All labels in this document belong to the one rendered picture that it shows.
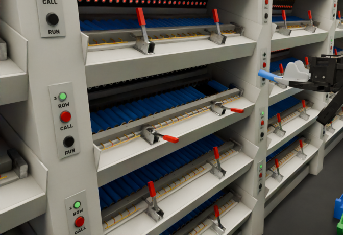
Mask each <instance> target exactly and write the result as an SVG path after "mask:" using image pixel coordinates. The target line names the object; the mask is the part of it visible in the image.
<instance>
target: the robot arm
mask: <svg viewBox="0 0 343 235"><path fill-rule="evenodd" d="M326 56H337V57H335V58H328V57H326ZM280 77H282V78H277V77H274V80H275V81H276V82H278V83H279V84H282V85H285V86H289V87H293V88H298V89H305V90H312V91H317V92H333V93H337V92H338V93H337V94H336V95H335V97H334V98H333V99H332V100H331V102H330V103H329V104H328V105H327V107H326V108H325V107H324V108H323V109H322V110H321V111H320V112H319V114H318V115H317V116H318V117H317V119H316V120H317V121H318V122H319V123H321V124H322V125H323V126H325V125H326V124H327V123H328V124H329V123H330V122H331V121H333V120H334V118H335V116H336V113H337V111H338V110H339V109H340V108H341V106H342V105H343V55H327V54H321V57H312V59H311V64H310V67H309V70H308V69H306V68H305V67H304V64H303V62H302V61H300V60H297V61H296V62H295V63H293V62H290V63H289V64H288V65H287V67H286V70H285V72H284V75H283V76H280Z"/></svg>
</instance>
